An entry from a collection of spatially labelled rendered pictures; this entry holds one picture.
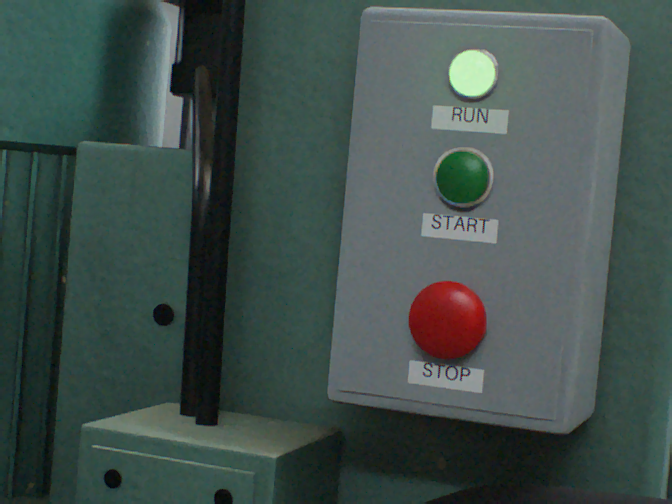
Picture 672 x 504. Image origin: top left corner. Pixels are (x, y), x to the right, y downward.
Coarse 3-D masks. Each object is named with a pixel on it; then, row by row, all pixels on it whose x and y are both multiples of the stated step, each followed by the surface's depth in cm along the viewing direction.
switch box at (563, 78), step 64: (384, 64) 53; (448, 64) 52; (512, 64) 51; (576, 64) 51; (384, 128) 53; (512, 128) 51; (576, 128) 51; (384, 192) 53; (512, 192) 51; (576, 192) 51; (384, 256) 53; (448, 256) 52; (512, 256) 51; (576, 256) 51; (384, 320) 53; (512, 320) 52; (576, 320) 51; (384, 384) 53; (512, 384) 52; (576, 384) 51
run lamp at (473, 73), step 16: (480, 48) 52; (464, 64) 51; (480, 64) 51; (496, 64) 51; (448, 80) 52; (464, 80) 51; (480, 80) 51; (496, 80) 51; (464, 96) 52; (480, 96) 52
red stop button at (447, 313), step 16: (432, 288) 52; (448, 288) 51; (464, 288) 51; (416, 304) 52; (432, 304) 52; (448, 304) 51; (464, 304) 51; (480, 304) 51; (416, 320) 52; (432, 320) 52; (448, 320) 51; (464, 320) 51; (480, 320) 51; (416, 336) 52; (432, 336) 52; (448, 336) 51; (464, 336) 51; (480, 336) 51; (432, 352) 52; (448, 352) 51; (464, 352) 51
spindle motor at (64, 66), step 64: (0, 0) 70; (64, 0) 71; (128, 0) 74; (0, 64) 70; (64, 64) 71; (128, 64) 74; (0, 128) 70; (64, 128) 71; (128, 128) 74; (0, 192) 71; (64, 192) 72; (0, 256) 71; (64, 256) 73; (0, 320) 71; (0, 384) 72; (0, 448) 72
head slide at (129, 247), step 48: (96, 144) 69; (96, 192) 69; (144, 192) 68; (96, 240) 69; (144, 240) 68; (96, 288) 69; (144, 288) 68; (96, 336) 69; (144, 336) 68; (96, 384) 69; (144, 384) 68
